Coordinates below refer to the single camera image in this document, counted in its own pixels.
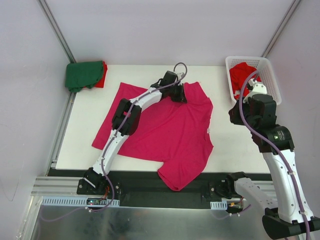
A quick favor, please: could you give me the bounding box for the pink t shirt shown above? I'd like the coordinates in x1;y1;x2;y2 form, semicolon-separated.
91;81;215;193

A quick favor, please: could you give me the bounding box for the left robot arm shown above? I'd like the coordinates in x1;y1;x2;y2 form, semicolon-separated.
81;70;187;195

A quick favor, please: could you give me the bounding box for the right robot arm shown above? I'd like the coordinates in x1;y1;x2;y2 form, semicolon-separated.
215;94;320;240

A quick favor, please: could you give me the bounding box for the white plastic laundry basket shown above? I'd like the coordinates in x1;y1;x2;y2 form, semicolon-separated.
225;56;282;105

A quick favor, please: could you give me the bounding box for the red t shirt in basket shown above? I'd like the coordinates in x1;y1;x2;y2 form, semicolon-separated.
229;62;257;100

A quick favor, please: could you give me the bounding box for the folded red t shirt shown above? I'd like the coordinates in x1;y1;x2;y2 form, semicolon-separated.
92;61;108;88

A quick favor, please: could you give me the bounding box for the folded green t shirt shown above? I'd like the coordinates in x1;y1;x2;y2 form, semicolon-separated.
65;60;105;93

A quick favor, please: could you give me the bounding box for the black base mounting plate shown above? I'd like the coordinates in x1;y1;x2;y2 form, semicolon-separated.
47;169;276;208

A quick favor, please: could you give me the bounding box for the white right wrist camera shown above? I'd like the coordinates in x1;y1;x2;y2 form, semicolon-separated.
242;78;268;103

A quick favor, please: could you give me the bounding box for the right white cable duct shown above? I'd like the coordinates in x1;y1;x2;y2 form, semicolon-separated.
209;199;243;211

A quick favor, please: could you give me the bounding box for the white cable duct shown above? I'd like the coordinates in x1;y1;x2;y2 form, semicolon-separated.
209;199;243;211
42;196;120;208

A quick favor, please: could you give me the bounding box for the right aluminium corner post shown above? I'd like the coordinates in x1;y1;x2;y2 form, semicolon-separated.
261;0;303;58

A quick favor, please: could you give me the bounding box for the aluminium corner post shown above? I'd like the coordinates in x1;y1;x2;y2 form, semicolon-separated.
261;0;303;58
37;0;77;63

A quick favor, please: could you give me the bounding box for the left aluminium corner post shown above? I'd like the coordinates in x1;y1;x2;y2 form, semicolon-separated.
37;0;77;63

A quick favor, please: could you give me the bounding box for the left white cable duct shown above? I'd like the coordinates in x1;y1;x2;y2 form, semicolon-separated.
42;196;120;208

